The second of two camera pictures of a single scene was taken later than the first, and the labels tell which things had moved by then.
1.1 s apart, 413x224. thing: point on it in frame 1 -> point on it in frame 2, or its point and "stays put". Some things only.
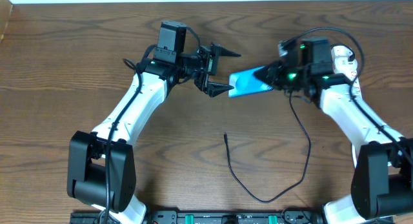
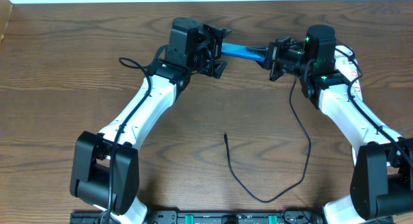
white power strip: x=348 y=68 stays put
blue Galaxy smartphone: x=245 y=82 -> x=239 y=50
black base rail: x=204 y=217 stays put
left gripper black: x=208 y=69 -> x=212 y=50
